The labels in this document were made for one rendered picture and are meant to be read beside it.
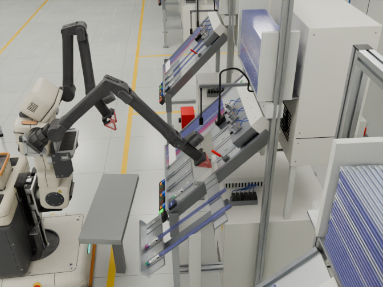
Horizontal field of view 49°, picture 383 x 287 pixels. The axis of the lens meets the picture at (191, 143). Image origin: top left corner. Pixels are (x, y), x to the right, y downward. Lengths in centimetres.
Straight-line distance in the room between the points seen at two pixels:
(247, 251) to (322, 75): 115
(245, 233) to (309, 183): 57
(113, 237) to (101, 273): 68
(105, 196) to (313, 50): 151
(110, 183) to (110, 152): 142
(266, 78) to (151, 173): 213
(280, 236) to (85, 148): 239
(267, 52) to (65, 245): 178
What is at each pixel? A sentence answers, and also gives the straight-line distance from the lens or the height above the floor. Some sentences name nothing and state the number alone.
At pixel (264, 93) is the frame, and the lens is 195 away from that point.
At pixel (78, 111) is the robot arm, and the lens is 205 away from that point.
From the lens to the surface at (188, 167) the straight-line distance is 244.
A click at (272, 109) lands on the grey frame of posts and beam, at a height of 136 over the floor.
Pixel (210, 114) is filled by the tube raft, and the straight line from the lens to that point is 263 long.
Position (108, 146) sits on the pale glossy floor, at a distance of 428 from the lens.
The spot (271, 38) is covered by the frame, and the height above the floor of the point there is 169.
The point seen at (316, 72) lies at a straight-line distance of 199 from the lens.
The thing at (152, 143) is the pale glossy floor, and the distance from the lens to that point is 425.
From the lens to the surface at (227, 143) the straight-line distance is 228.
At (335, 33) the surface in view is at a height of 169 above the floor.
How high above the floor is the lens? 227
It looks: 33 degrees down
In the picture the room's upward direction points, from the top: 1 degrees counter-clockwise
